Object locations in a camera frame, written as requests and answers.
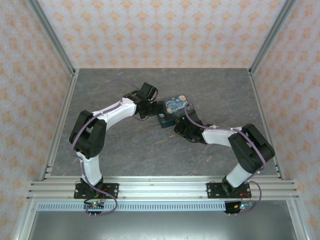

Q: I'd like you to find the aluminium cross beam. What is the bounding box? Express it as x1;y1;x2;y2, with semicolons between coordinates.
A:
26;175;300;201

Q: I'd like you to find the aluminium upright frame post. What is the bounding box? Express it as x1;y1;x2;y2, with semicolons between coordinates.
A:
26;0;76;76
248;0;299;76

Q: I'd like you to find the grey slotted cable duct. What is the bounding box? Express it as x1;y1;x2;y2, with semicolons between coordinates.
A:
36;201;284;212

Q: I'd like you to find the controller board with LED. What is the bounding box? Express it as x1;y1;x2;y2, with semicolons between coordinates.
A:
83;199;106;210
233;201;255;210

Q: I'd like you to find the aluminium table side rail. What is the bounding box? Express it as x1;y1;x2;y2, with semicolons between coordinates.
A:
248;68;286;181
39;68;80;181

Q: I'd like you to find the starry night print box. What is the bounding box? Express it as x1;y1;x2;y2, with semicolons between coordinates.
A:
157;94;195;129

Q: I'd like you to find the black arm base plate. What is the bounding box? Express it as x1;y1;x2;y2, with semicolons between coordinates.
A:
73;182;120;200
206;182;252;200

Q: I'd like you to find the grey metal panel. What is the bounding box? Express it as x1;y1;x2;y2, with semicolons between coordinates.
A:
26;211;299;240

